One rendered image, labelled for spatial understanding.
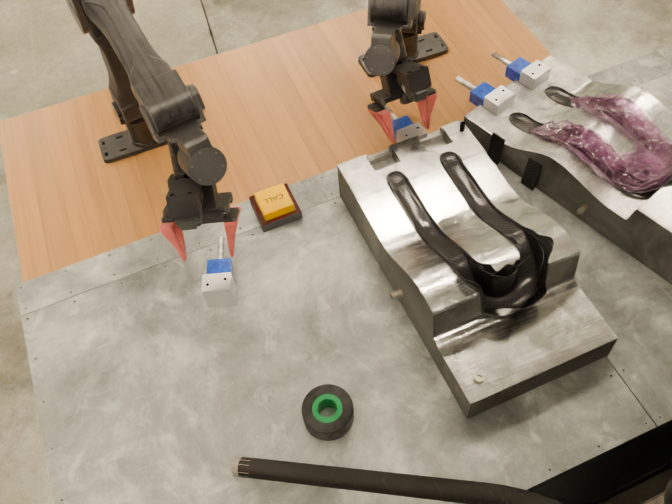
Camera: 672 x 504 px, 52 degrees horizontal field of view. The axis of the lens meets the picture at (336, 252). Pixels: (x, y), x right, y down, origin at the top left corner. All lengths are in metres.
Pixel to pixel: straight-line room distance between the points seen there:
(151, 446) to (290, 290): 0.35
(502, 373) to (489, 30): 0.90
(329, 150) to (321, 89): 0.18
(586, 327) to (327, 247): 0.47
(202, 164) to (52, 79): 2.17
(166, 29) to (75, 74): 0.43
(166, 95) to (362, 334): 0.50
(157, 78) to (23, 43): 2.35
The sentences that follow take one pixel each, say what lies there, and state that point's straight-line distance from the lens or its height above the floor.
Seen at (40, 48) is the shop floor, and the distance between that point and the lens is 3.32.
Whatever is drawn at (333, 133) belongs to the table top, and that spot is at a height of 0.80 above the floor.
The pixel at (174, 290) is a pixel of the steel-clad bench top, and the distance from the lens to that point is 1.27.
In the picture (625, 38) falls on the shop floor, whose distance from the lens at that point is 3.09.
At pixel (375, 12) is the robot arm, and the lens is 1.30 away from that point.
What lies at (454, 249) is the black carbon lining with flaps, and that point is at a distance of 1.14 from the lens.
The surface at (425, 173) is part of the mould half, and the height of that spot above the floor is 0.89.
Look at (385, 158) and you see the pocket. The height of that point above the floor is 0.87.
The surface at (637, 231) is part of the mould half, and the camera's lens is 1.28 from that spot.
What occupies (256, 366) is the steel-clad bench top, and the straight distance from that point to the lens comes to 1.17.
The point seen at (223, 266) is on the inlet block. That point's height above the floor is 0.84.
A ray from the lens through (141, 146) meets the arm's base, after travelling 1.51.
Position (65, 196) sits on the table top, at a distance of 1.50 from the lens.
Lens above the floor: 1.84
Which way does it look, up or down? 55 degrees down
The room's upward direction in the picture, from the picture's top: 6 degrees counter-clockwise
